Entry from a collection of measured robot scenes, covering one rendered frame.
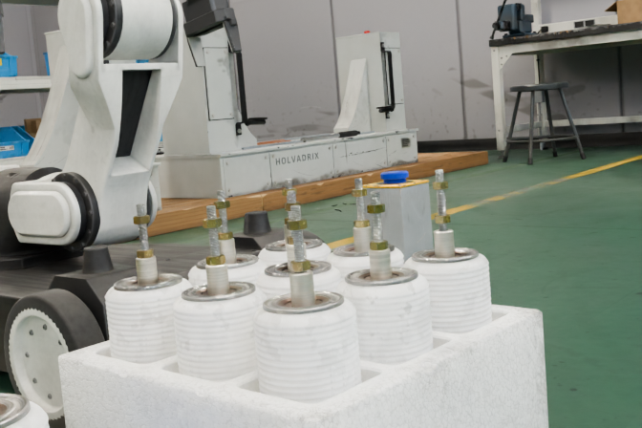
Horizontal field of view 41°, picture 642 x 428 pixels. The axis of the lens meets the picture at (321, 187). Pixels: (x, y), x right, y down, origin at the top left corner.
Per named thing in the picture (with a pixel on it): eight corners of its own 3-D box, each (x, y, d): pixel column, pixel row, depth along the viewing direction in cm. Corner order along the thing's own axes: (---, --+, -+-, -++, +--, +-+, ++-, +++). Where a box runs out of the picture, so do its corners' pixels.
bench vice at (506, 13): (516, 40, 552) (514, 2, 550) (541, 37, 541) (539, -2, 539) (485, 40, 521) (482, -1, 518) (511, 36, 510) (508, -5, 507)
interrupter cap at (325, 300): (246, 311, 79) (246, 304, 78) (305, 294, 84) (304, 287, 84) (302, 321, 73) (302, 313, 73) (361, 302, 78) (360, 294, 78)
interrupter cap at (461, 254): (491, 254, 96) (490, 248, 96) (457, 267, 91) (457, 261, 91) (434, 251, 101) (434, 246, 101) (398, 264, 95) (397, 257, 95)
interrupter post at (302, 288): (285, 309, 78) (282, 273, 78) (304, 303, 80) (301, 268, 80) (303, 311, 77) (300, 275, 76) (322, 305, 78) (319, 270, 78)
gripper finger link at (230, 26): (229, 53, 162) (222, 21, 162) (241, 52, 164) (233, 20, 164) (235, 50, 161) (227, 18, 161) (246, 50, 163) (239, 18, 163)
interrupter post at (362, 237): (352, 253, 105) (350, 226, 104) (370, 250, 105) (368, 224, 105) (357, 256, 102) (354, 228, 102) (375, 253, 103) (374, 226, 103)
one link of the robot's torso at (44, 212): (10, 248, 158) (2, 178, 157) (99, 230, 173) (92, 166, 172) (74, 253, 145) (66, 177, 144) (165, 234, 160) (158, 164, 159)
